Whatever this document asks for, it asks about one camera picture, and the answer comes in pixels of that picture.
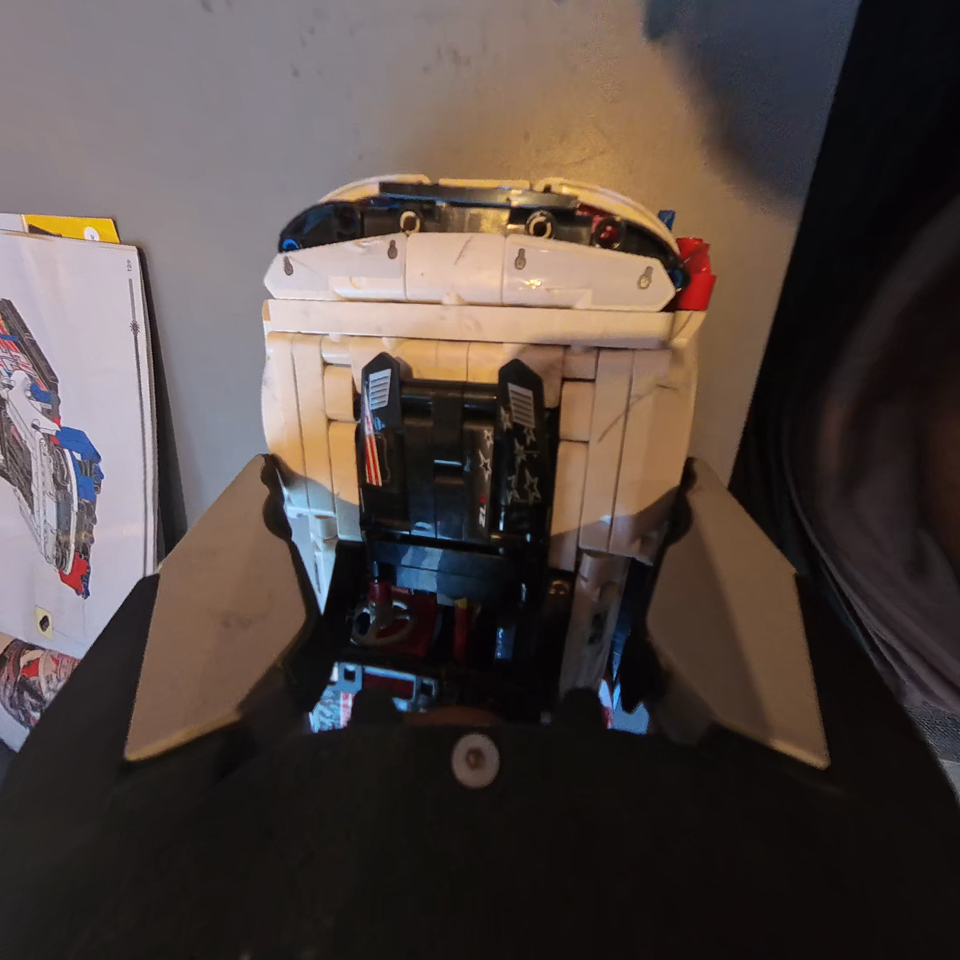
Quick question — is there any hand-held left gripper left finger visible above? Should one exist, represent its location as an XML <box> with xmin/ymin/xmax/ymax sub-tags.
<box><xmin>122</xmin><ymin>453</ymin><xmax>331</xmax><ymax>762</ymax></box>

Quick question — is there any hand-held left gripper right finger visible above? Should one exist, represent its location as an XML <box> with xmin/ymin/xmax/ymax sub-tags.
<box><xmin>637</xmin><ymin>457</ymin><xmax>831</xmax><ymax>770</ymax></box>

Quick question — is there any open building instruction booklet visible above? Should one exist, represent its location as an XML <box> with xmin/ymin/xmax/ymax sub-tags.
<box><xmin>0</xmin><ymin>213</ymin><xmax>162</xmax><ymax>751</ymax></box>

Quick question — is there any brick-built toy race car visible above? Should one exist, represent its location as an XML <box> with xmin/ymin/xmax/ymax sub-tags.
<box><xmin>258</xmin><ymin>174</ymin><xmax>717</xmax><ymax>736</ymax></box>

